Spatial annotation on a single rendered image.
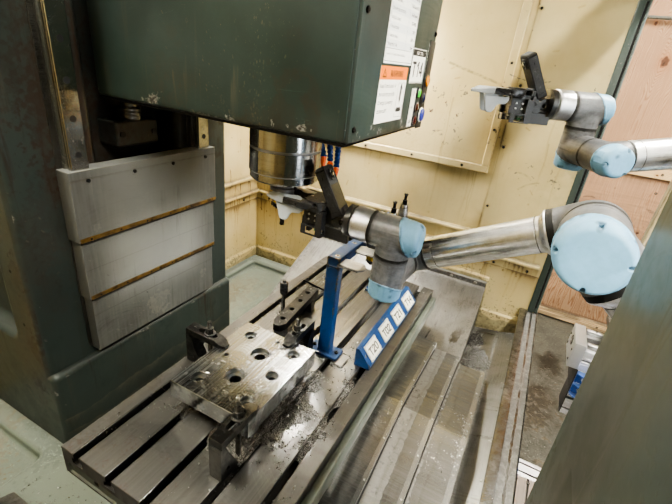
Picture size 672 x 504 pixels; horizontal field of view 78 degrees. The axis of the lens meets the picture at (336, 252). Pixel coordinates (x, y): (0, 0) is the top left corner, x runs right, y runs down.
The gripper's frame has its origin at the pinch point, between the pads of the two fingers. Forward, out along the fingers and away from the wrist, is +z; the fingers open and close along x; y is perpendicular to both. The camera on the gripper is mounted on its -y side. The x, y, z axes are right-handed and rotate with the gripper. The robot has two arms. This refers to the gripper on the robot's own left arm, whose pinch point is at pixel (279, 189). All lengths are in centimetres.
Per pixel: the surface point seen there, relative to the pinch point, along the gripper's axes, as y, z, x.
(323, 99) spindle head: -23.0, -15.9, -12.6
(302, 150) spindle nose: -11.4, -7.7, -4.2
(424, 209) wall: 28, -12, 101
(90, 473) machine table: 55, 11, -46
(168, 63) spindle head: -24.2, 20.4, -12.5
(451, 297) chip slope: 61, -36, 90
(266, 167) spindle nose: -7.0, -1.7, -8.0
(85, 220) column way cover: 13.7, 40.9, -21.4
